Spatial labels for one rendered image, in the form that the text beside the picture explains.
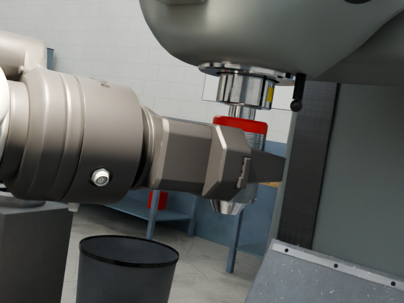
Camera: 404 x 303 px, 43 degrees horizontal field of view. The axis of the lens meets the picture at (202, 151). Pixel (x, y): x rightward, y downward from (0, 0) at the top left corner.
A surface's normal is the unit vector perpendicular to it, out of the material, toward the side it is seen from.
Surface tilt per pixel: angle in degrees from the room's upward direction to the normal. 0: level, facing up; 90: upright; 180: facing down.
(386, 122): 90
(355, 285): 63
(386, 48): 117
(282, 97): 90
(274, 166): 90
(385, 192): 90
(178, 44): 149
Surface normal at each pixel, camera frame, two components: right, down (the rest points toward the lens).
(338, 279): -0.49, -0.49
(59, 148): 0.53, 0.18
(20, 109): 0.55, -0.37
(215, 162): -0.83, -0.11
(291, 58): 0.25, 0.83
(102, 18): -0.62, -0.06
